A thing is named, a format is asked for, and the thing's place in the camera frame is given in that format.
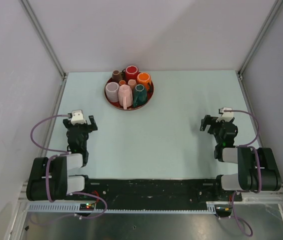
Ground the lilac ribbed mug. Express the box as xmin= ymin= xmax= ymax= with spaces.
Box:
xmin=105 ymin=82 xmax=120 ymax=103

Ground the small circuit board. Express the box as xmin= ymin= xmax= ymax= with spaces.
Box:
xmin=79 ymin=203 xmax=95 ymax=211

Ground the dark green mug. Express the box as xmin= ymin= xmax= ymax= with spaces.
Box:
xmin=133 ymin=84 xmax=148 ymax=108

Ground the white cable duct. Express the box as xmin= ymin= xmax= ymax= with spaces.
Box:
xmin=26 ymin=201 xmax=219 ymax=215

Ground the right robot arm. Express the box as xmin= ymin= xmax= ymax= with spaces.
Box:
xmin=200 ymin=115 xmax=282 ymax=201

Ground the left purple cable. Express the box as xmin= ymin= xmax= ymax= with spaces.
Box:
xmin=28 ymin=113 xmax=108 ymax=227

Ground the small orange cup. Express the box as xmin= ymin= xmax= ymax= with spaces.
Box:
xmin=118 ymin=79 xmax=126 ymax=86

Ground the brown patterned mug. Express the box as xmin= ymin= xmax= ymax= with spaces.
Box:
xmin=112 ymin=70 xmax=126 ymax=83

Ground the tall pink mug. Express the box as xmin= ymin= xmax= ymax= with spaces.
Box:
xmin=118 ymin=84 xmax=133 ymax=110

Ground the round red tray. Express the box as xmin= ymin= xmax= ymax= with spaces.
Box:
xmin=104 ymin=72 xmax=154 ymax=111

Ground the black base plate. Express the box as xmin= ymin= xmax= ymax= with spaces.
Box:
xmin=82 ymin=178 xmax=233 ymax=211

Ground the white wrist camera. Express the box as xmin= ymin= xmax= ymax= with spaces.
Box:
xmin=69 ymin=109 xmax=87 ymax=125
xmin=216 ymin=107 xmax=234 ymax=122

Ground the aluminium frame rail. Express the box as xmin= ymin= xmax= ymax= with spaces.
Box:
xmin=18 ymin=182 xmax=283 ymax=203

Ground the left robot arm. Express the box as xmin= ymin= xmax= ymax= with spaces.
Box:
xmin=26 ymin=111 xmax=98 ymax=202

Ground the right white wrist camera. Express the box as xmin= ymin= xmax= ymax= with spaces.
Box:
xmin=216 ymin=107 xmax=234 ymax=122

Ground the large orange mug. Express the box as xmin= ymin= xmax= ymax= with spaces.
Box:
xmin=137 ymin=72 xmax=152 ymax=86

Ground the large red mug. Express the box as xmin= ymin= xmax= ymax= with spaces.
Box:
xmin=124 ymin=65 xmax=139 ymax=81

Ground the small pink square mug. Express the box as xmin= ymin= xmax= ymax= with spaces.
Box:
xmin=127 ymin=79 xmax=137 ymax=90

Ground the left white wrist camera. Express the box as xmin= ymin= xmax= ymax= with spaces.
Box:
xmin=69 ymin=109 xmax=87 ymax=125

